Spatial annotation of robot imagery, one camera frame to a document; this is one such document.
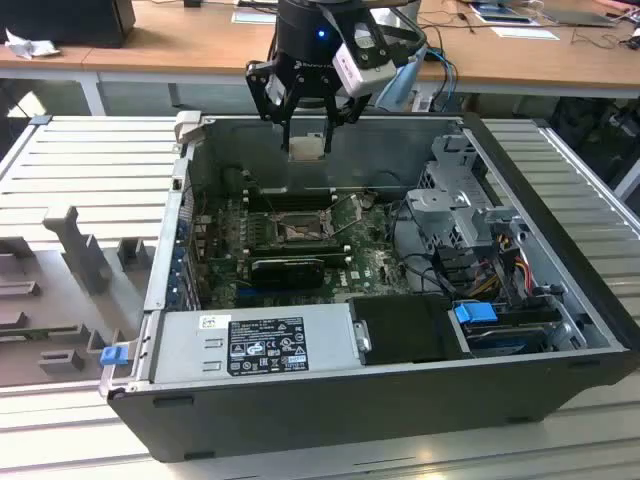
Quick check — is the grey plastic case latch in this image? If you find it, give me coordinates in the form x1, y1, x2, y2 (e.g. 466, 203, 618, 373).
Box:
174, 110, 204, 146

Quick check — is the CPU socket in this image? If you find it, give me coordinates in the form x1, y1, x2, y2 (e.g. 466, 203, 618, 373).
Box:
259, 210, 335, 247

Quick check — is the hard disk in blue carrier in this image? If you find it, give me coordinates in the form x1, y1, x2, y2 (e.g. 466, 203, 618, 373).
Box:
452, 299, 559, 357

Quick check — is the silver metal drive cage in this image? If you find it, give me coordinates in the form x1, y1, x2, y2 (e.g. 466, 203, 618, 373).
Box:
404, 134, 531, 251

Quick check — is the green RAM stick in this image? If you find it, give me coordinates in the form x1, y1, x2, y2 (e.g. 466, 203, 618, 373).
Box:
0, 325, 84, 342

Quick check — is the white paper sheet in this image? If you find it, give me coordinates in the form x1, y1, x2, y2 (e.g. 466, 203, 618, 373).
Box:
232, 9, 279, 25
489, 24, 561, 41

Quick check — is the crumpled white paper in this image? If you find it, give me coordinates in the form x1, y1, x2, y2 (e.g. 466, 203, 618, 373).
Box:
4, 27, 61, 60

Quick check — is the green motherboard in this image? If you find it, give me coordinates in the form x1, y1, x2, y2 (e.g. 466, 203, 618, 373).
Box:
192, 192, 441, 311

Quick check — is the yellow black wire bundle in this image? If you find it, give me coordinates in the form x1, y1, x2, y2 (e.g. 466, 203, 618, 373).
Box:
469, 278, 506, 301

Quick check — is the metal CPU socket cover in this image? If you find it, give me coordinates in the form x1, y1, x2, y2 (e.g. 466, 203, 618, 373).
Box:
327, 193, 370, 237

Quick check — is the silver power supply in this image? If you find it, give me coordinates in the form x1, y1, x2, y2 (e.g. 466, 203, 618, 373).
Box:
149, 304, 371, 384

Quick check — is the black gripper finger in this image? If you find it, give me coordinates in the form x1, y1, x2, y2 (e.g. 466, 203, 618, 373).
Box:
319, 74, 372, 154
244, 60, 297, 153

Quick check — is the wooden desk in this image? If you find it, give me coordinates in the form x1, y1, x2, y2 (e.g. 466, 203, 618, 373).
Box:
0, 0, 640, 99

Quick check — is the red orange wire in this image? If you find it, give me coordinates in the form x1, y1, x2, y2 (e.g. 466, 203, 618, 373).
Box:
512, 252, 532, 294

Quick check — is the dark closed laptop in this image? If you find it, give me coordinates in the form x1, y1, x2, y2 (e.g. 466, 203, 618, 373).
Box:
542, 7, 619, 29

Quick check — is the grey parts rack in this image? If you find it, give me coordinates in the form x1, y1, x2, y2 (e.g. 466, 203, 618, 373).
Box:
0, 204, 156, 389

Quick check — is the black plastic cover box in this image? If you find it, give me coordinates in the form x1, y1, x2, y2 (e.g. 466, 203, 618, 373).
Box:
347, 294, 474, 366

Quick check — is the black graphics card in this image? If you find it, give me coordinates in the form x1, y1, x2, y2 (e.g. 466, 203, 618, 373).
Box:
249, 257, 325, 289

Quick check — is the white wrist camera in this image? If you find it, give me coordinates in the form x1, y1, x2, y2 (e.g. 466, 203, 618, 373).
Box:
332, 22, 399, 96

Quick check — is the black office chair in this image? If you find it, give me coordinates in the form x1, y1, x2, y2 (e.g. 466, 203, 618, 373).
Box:
547, 97, 640, 191

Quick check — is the blue white booklet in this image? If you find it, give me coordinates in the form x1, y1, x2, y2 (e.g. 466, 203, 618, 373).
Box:
469, 2, 539, 24

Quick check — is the black RAM slot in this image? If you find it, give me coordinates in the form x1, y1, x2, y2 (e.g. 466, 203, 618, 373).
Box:
248, 204, 332, 212
248, 237, 349, 244
248, 244, 351, 251
248, 199, 332, 207
248, 194, 332, 202
248, 241, 350, 248
248, 189, 332, 197

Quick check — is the black open PC case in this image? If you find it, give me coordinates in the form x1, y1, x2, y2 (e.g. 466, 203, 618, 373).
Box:
99, 110, 640, 464

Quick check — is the blue expansion slot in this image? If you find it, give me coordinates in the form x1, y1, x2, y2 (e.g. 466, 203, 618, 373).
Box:
234, 285, 321, 297

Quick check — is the black box on desk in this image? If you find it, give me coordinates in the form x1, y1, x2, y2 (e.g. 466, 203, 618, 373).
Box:
0, 0, 136, 49

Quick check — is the silver topped CPU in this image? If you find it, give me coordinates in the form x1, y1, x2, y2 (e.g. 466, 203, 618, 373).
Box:
289, 133, 327, 162

